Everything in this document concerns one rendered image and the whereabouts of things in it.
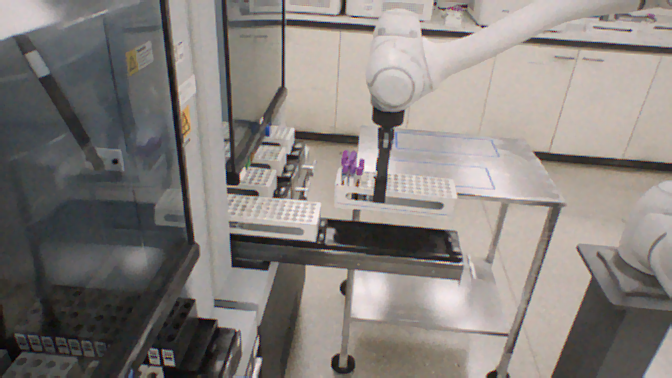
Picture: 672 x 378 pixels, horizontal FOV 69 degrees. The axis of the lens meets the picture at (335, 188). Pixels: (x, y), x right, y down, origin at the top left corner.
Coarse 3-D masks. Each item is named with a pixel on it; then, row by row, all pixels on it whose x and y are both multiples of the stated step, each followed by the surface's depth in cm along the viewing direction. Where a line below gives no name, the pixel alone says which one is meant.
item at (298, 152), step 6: (294, 144) 161; (300, 144) 163; (294, 150) 158; (300, 150) 160; (288, 156) 156; (294, 156) 156; (300, 156) 158; (300, 162) 157; (300, 168) 159; (306, 168) 163; (312, 168) 162; (312, 174) 159
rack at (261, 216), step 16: (240, 208) 118; (256, 208) 119; (272, 208) 119; (288, 208) 119; (304, 208) 121; (320, 208) 120; (240, 224) 121; (256, 224) 122; (272, 224) 114; (288, 224) 114; (304, 224) 114
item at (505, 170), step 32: (416, 160) 156; (448, 160) 158; (480, 160) 159; (512, 160) 160; (480, 192) 140; (512, 192) 141; (544, 192) 142; (544, 224) 144; (544, 256) 148; (352, 288) 160; (384, 288) 183; (416, 288) 184; (448, 288) 185; (480, 288) 186; (352, 320) 170; (384, 320) 169; (416, 320) 169; (448, 320) 170; (480, 320) 171; (512, 352) 168
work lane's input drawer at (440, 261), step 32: (320, 224) 122; (352, 224) 125; (384, 224) 124; (256, 256) 117; (288, 256) 117; (320, 256) 116; (352, 256) 115; (384, 256) 114; (416, 256) 114; (448, 256) 114
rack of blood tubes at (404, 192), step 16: (368, 176) 124; (400, 176) 125; (416, 176) 125; (336, 192) 119; (352, 192) 119; (368, 192) 118; (400, 192) 118; (416, 192) 119; (432, 192) 119; (448, 192) 120; (352, 208) 121; (368, 208) 120; (400, 208) 119; (416, 208) 119; (432, 208) 123; (448, 208) 118
